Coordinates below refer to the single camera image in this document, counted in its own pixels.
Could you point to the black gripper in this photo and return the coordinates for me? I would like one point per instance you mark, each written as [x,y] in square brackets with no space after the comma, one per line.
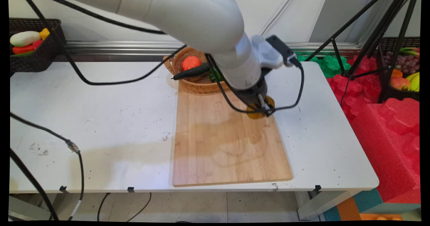
[253,93]

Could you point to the yellow toy bell pepper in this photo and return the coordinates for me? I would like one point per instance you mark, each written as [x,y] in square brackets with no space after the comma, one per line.
[253,113]

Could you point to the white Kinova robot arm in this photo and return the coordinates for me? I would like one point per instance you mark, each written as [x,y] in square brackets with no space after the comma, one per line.
[201,17]

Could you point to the bamboo cutting board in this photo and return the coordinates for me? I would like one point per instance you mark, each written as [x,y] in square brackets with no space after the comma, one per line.
[228,145]

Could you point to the green toy pepper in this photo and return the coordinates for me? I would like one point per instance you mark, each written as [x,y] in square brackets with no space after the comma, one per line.
[215,75]

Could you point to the oval wicker basket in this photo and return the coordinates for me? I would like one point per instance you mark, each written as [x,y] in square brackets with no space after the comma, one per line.
[198,85]

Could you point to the green foam sheet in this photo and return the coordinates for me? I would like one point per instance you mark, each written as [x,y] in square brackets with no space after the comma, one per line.
[331,66]

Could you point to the dark green toy cucumber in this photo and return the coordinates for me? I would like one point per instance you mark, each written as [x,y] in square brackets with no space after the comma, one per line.
[191,72]

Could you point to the orange toy tomato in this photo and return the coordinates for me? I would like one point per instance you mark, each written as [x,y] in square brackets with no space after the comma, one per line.
[190,63]

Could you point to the red foam sheet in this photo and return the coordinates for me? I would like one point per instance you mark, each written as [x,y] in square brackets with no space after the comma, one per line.
[356,91]

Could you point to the white table leg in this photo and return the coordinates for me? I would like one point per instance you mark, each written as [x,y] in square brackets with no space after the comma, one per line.
[322,204]

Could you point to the large black plastic basket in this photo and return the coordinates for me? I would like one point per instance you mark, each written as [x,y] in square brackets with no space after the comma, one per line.
[391,93]

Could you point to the large red foam block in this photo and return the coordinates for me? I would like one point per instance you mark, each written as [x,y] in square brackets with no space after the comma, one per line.
[386,145]

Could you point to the black tripod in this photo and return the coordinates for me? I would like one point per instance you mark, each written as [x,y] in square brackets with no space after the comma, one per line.
[376,34]

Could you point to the orange toy fruit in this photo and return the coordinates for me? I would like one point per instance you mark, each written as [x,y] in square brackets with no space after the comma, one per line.
[397,73]

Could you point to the red yellow toy mango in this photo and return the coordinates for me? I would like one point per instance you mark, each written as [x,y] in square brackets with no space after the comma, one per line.
[399,83]

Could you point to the teal orange floor mat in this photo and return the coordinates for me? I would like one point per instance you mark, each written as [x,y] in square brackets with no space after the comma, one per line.
[366,202]

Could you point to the purple toy grapes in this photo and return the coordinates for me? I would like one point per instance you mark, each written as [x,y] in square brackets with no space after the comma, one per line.
[406,63]

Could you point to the yellow toy bananas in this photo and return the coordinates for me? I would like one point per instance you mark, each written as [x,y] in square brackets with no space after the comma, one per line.
[415,81]

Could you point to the green yellow toy fruit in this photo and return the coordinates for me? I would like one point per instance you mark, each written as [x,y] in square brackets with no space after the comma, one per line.
[410,51]

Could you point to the small black plastic basket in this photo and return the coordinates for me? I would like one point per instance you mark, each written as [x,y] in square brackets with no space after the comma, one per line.
[50,54]

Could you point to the yellow toy vegetable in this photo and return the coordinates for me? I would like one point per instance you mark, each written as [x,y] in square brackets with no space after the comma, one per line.
[44,33]

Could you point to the red toy chili pepper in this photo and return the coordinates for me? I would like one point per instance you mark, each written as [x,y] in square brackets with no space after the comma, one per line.
[25,48]

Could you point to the white toy radish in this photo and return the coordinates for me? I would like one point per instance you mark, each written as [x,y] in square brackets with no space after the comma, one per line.
[25,38]

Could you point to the green toy vegetable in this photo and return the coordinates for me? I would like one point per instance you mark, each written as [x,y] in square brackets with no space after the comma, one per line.
[20,54]

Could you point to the grey ribbed camera mount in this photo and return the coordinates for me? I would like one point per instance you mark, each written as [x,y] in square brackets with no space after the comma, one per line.
[267,53]

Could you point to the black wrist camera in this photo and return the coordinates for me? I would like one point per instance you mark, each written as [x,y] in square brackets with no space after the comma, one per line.
[284,49]

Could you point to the aluminium wall rail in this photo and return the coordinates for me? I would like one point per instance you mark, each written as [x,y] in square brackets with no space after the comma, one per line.
[117,48]

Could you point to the grey metal base frame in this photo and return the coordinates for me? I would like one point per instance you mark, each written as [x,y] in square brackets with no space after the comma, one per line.
[23,209]

